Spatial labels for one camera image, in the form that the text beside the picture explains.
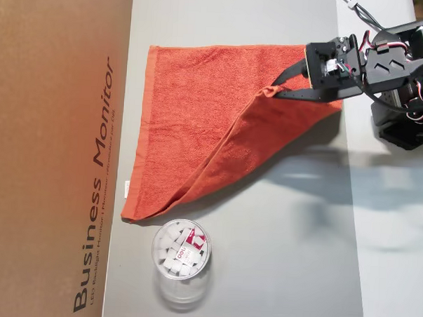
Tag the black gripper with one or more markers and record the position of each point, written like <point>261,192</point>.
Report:
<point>314,94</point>

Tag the orange terry towel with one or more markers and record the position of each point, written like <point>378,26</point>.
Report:
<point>199,112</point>

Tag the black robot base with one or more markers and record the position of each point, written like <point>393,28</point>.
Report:
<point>402,135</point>

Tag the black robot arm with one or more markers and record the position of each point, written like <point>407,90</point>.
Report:
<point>391,68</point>

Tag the red white paper label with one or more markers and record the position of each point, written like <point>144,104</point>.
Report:
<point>190,243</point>

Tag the grey table mat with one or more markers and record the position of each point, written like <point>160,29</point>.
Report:
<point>262,273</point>

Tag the white towel label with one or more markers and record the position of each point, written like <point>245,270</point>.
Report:
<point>126,189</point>

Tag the clear plastic jar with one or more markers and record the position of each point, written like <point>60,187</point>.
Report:
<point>177,297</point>

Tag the brown cardboard monitor box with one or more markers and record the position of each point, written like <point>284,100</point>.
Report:
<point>39,158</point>

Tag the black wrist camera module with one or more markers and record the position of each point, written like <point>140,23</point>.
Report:
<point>317,65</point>

